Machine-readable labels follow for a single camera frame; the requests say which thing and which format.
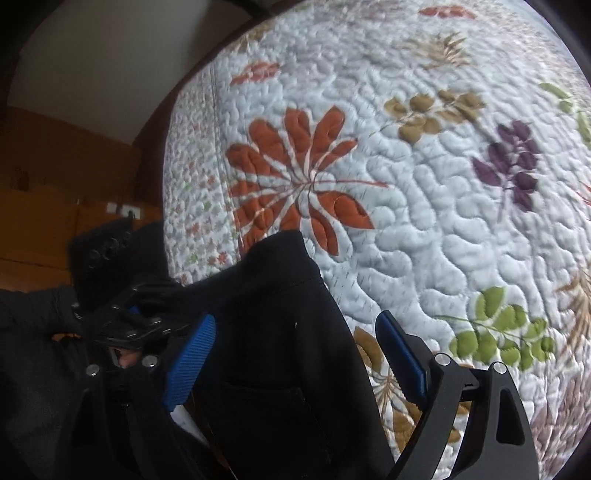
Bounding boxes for black pants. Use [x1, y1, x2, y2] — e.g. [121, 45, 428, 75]
[58, 231, 394, 479]

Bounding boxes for left hand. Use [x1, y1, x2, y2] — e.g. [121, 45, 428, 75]
[115, 349, 141, 369]

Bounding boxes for floral quilted bedspread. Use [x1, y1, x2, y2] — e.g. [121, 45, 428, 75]
[163, 1, 590, 479]

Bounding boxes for wooden cabinet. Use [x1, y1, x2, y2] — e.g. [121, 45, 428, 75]
[1, 107, 161, 292]

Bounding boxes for black left sleeve forearm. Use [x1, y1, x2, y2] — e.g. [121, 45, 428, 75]
[1, 286, 82, 348]

